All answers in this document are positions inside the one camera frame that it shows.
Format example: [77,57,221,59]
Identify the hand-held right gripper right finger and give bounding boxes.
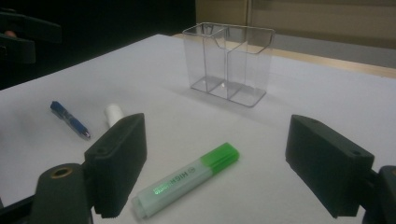
[285,114,375,218]

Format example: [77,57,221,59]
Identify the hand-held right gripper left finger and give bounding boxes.
[83,112,148,218]

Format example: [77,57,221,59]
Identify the white cylindrical stick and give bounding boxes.
[104,103,125,129]

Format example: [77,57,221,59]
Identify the green highlighter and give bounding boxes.
[131,142,241,218]

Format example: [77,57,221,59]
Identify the blue pen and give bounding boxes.
[49,100,92,140]

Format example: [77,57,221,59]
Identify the clear plastic pen holder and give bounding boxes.
[182,21,276,108]

